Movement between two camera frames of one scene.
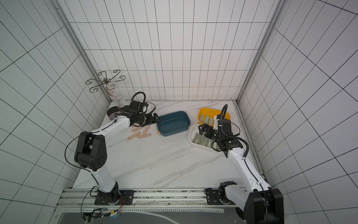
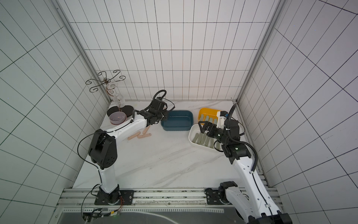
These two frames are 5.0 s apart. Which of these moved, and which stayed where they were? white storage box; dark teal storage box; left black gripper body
Moved: dark teal storage box; left black gripper body
Stayed: white storage box
